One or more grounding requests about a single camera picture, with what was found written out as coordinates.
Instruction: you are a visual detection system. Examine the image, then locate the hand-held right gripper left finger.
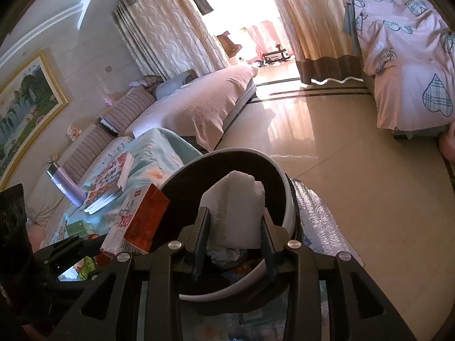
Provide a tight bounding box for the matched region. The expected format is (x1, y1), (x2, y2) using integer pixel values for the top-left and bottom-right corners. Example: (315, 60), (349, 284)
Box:
(53, 207), (213, 341)

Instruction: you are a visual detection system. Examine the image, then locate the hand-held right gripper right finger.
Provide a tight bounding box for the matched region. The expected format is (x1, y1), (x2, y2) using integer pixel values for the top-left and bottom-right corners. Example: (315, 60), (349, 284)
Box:
(260, 217), (416, 341)

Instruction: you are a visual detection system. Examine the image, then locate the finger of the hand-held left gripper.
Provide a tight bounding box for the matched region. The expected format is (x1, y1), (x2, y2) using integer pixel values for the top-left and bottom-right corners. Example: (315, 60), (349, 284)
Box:
(34, 236), (105, 267)

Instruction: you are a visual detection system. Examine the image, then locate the white tissue wad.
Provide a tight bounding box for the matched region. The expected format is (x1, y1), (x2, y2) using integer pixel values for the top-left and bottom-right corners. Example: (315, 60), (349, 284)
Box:
(199, 170), (265, 249)

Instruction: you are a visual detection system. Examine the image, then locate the red and white carton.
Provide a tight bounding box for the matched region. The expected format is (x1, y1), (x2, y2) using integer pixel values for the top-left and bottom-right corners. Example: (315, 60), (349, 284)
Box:
(100, 184), (170, 256)

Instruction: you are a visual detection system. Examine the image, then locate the white bin with black inside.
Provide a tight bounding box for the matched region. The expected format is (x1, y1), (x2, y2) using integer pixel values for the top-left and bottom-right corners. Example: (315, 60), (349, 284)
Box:
(153, 148), (303, 302)

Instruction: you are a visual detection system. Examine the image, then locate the pink cushion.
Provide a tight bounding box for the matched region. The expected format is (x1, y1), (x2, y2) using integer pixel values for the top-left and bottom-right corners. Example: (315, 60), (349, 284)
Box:
(28, 224), (47, 253)

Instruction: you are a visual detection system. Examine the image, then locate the green box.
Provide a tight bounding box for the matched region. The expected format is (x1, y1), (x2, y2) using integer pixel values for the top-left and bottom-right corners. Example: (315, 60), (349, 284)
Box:
(64, 222), (94, 238)

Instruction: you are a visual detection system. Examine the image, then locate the green crumpled wrapper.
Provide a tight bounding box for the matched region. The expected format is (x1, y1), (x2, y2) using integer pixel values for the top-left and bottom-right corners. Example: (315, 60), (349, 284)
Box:
(73, 256), (98, 280)

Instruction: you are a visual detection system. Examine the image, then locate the white crumpled paper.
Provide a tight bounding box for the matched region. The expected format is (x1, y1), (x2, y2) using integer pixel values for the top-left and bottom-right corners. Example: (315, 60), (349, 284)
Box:
(208, 247), (249, 267)

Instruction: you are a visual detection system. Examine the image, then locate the silver bubble foil mat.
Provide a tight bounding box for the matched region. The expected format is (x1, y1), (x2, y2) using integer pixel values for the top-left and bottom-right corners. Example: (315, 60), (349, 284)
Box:
(284, 179), (365, 267)

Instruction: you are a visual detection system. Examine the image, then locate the purple thermos bottle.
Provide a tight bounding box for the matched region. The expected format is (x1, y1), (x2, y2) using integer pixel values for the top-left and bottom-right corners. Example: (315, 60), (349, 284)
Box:
(47, 161), (88, 207)

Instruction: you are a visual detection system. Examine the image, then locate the red picture book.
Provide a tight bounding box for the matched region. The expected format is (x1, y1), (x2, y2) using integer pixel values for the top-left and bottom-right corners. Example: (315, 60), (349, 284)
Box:
(82, 151), (135, 215)

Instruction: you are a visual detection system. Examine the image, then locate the light blue floral tablecloth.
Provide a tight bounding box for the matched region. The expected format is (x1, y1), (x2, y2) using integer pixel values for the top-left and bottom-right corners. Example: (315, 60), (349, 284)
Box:
(43, 128), (203, 256)

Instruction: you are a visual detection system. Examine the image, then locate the large striped pillow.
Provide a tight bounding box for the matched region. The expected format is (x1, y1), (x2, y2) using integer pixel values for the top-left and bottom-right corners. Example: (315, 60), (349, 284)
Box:
(62, 125), (114, 182)
(101, 86), (157, 135)

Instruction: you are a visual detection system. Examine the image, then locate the framed landscape painting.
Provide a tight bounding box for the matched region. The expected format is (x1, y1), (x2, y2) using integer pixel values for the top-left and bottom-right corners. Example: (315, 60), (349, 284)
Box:
(0, 50), (70, 182)

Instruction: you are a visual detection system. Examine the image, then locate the sofa with pale cover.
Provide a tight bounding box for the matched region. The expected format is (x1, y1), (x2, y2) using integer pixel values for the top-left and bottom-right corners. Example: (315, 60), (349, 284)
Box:
(25, 65), (258, 228)

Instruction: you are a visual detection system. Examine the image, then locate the grey pillow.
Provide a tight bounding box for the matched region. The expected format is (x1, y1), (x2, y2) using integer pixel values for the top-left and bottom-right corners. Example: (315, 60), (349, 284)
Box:
(154, 71), (196, 99)

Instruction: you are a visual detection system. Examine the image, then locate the small purple striped pillow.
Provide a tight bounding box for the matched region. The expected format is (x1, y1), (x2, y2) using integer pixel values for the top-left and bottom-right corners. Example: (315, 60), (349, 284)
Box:
(129, 75), (162, 89)

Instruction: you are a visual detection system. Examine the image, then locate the toy train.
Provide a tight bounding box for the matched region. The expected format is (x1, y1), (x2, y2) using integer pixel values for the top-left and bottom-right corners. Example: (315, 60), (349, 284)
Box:
(261, 44), (289, 65)

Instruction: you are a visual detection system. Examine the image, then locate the beige patterned curtain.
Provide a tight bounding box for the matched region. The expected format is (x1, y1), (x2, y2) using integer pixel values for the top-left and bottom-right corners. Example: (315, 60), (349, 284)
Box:
(113, 0), (231, 80)
(261, 0), (372, 85)

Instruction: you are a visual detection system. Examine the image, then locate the pink heart printed blanket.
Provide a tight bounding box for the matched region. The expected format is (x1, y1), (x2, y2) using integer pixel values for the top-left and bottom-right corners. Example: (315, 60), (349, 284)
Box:
(346, 0), (455, 130)

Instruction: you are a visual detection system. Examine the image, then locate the grey blue cloth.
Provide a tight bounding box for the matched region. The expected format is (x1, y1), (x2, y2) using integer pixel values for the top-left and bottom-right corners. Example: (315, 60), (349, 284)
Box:
(343, 0), (360, 57)

